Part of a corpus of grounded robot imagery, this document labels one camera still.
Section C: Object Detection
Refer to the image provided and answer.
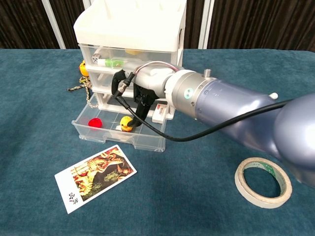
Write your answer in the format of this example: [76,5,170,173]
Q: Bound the teal table cloth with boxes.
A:
[0,48,315,236]

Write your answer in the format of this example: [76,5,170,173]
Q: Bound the white green glue stick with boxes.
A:
[97,58,124,68]

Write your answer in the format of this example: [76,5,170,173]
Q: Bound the yellow duck toy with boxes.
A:
[119,116,135,133]

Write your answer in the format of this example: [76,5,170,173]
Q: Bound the small white box red label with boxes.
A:
[152,103,170,123]

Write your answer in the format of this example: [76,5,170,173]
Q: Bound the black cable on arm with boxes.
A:
[114,73,293,142]

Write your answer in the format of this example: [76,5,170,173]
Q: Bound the clear drawer with red ball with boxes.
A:
[71,94,171,152]

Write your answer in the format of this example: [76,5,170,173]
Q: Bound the yellow tape measure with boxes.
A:
[79,60,90,77]

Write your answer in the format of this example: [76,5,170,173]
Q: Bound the braided rope with loop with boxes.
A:
[66,76,99,110]

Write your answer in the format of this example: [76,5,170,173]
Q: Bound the clear drawer with glue stick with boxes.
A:
[78,43,183,71]

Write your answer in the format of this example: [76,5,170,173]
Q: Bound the red ball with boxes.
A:
[88,118,103,128]

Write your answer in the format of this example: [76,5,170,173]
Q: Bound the white frame post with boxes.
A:
[185,0,215,49]
[82,0,94,14]
[41,0,66,49]

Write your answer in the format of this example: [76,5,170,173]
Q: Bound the picture card white border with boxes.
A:
[54,144,138,214]

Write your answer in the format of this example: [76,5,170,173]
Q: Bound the white plastic drawer cabinet frame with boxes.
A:
[73,0,188,121]

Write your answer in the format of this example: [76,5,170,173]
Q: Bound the clear drawer with wooden pieces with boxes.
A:
[86,65,138,95]

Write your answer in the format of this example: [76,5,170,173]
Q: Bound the beige masking tape roll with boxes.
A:
[234,157,293,209]

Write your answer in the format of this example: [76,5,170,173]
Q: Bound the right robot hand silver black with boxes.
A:
[111,65,173,131]

